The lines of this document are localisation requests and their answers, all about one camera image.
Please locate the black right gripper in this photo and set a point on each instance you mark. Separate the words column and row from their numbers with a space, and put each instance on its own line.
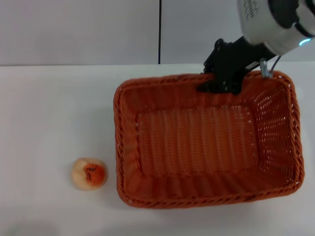
column 241, row 56

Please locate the orange woven plastic basket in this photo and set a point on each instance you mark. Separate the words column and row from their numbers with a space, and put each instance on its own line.
column 197, row 137

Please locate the peach toy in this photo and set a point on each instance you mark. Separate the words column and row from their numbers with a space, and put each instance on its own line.
column 88, row 174

